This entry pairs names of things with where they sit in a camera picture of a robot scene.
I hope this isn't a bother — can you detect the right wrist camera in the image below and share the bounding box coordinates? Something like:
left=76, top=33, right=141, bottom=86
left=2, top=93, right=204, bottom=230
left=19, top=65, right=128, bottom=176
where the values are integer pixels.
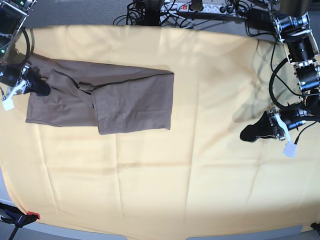
left=1, top=98, right=15, bottom=111

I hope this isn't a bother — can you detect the black stand post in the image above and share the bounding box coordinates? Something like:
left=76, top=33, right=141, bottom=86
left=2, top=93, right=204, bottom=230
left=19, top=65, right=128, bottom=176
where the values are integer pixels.
left=141, top=0, right=163, bottom=27

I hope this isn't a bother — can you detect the black clamp at right corner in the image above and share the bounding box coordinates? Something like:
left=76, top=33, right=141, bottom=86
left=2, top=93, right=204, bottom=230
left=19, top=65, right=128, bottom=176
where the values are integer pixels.
left=310, top=222, right=320, bottom=233

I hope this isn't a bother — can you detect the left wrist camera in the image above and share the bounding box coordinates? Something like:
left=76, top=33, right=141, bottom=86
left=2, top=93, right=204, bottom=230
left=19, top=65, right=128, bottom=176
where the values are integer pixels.
left=283, top=141, right=298, bottom=158

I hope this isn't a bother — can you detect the yellow tablecloth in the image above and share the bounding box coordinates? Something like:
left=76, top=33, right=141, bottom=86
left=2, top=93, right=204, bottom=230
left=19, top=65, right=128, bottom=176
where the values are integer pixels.
left=0, top=25, right=320, bottom=240

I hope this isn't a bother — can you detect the brown T-shirt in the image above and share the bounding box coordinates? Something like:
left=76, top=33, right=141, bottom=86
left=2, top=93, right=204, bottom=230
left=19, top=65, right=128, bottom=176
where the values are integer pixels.
left=26, top=55, right=175, bottom=135

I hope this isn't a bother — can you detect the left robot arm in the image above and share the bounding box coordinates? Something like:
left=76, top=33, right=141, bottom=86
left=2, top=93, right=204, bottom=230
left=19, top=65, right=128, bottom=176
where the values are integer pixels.
left=240, top=0, right=320, bottom=143

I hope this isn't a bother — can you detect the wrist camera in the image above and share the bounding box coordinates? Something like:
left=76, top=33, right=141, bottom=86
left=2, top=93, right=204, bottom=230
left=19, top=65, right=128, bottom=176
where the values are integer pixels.
left=1, top=98, right=15, bottom=111
left=283, top=141, right=298, bottom=158

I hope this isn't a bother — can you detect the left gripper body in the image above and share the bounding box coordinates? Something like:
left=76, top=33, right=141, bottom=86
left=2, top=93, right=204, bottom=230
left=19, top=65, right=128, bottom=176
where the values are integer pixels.
left=265, top=107, right=308, bottom=142

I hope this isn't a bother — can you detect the black power adapter brick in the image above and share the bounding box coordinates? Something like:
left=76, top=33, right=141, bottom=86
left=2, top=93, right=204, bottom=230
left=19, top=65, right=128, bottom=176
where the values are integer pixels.
left=247, top=8, right=274, bottom=30

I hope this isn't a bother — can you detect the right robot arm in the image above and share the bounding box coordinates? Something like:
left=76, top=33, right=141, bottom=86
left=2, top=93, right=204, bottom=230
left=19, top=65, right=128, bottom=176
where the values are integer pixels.
left=0, top=0, right=51, bottom=97

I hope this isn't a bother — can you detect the white power strip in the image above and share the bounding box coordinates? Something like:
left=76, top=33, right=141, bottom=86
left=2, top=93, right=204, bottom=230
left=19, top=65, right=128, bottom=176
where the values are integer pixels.
left=161, top=2, right=237, bottom=16

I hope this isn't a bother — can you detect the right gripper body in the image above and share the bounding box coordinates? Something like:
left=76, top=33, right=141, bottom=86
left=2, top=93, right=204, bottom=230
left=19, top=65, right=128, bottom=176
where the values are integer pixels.
left=0, top=63, right=38, bottom=97

